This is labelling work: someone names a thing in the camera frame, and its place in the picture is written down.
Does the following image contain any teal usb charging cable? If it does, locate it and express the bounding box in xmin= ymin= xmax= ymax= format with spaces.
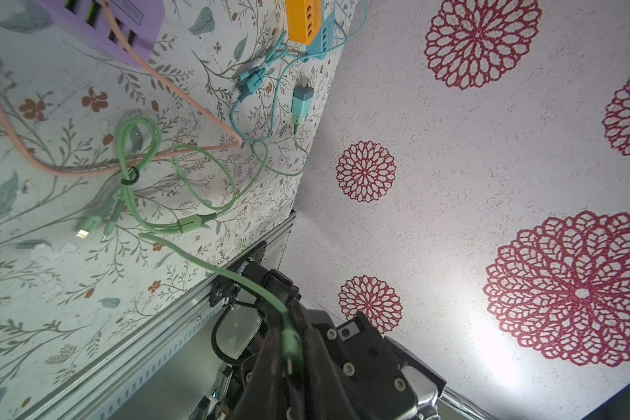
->
xmin=227 ymin=0 xmax=369 ymax=178

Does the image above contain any purple power strip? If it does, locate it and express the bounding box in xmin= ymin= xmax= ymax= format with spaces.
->
xmin=30 ymin=0 xmax=166 ymax=68

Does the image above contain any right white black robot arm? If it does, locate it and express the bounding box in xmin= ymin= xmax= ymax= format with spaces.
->
xmin=195 ymin=258 xmax=446 ymax=419

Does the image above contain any orange power strip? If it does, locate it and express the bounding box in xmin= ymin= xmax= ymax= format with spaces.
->
xmin=285 ymin=0 xmax=323 ymax=46

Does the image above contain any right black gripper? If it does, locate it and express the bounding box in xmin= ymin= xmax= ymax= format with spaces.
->
xmin=227 ymin=301 xmax=446 ymax=420

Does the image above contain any green usb charging cable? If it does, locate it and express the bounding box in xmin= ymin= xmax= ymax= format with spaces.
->
xmin=74 ymin=116 xmax=306 ymax=376

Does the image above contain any teal power strip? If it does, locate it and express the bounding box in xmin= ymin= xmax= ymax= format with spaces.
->
xmin=306 ymin=12 xmax=335 ymax=60

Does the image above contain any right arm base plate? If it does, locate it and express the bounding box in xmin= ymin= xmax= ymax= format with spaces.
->
xmin=206 ymin=240 xmax=269 ymax=309

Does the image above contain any pink usb charging cable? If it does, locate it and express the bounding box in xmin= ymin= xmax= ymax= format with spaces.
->
xmin=0 ymin=0 xmax=244 ymax=178

